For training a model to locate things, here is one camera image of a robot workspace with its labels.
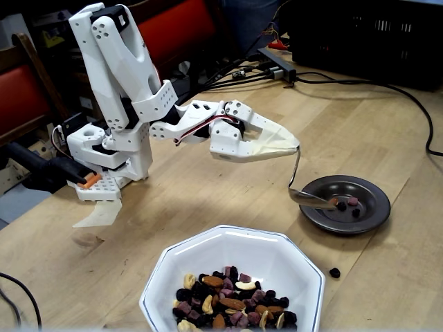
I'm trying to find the trail mix nuts and raisins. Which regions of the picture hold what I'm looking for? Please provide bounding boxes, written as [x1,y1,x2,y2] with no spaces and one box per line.
[172,265,298,332]

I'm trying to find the white octagonal bowl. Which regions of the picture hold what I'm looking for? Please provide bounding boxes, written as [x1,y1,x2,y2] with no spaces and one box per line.
[138,225,326,332]

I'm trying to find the printed cardboard box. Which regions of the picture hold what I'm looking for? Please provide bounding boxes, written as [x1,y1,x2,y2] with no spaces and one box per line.
[0,157,39,196]

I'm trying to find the thin black cable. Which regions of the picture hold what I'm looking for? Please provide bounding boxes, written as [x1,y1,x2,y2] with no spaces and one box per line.
[197,68,278,94]
[204,57,267,86]
[0,272,43,329]

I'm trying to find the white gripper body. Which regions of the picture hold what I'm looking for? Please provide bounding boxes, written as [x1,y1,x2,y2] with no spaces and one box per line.
[209,120,259,163]

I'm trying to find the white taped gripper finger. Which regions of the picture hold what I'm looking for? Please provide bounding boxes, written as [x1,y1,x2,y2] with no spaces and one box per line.
[224,99,300,148]
[242,140,297,161]

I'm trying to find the metal spoon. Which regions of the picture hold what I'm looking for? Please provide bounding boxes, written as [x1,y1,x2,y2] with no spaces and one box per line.
[287,145,339,212]

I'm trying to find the dark blue fabric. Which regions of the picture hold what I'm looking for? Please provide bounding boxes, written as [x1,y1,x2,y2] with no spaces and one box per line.
[217,0,281,58]

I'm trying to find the black clamp orange tip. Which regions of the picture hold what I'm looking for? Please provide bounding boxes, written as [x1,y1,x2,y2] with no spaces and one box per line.
[0,141,103,194]

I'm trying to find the small green usb board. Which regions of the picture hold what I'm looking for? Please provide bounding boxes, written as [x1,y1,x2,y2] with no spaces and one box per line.
[230,67,255,80]

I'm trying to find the white printed wedge piece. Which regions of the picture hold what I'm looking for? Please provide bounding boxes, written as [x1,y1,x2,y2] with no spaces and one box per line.
[72,199,124,229]

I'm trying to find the coloured jumper wires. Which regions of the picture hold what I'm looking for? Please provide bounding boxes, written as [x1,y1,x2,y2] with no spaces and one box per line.
[257,0,290,39]

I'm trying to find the small trail mix portion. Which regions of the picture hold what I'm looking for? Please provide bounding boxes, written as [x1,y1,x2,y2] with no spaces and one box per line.
[328,196,363,218]

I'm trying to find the thick black cable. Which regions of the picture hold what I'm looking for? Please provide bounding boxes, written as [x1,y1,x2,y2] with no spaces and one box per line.
[283,71,443,157]

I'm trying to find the beige tape wrap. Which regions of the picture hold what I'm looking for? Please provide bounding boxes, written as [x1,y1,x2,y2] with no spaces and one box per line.
[251,126,301,160]

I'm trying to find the grey usb hub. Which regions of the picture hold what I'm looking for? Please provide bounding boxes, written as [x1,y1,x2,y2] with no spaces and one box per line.
[257,47,298,84]

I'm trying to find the wooden chair red cushion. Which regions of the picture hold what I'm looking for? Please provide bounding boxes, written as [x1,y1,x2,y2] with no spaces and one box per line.
[0,33,70,148]
[114,0,222,93]

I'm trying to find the small circuit board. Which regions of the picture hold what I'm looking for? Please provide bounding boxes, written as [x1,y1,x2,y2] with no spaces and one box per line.
[51,112,86,156]

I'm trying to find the large black plastic case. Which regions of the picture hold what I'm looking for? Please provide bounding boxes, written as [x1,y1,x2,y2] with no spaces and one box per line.
[287,0,443,93]

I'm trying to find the brown plate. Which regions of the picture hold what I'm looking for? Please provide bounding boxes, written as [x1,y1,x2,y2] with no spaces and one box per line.
[298,174,392,237]

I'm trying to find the white box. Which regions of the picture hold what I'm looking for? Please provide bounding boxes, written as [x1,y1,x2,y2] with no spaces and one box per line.
[0,15,32,49]

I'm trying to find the yellow green box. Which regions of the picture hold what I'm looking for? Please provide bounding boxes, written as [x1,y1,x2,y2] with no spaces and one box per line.
[39,29,65,49]

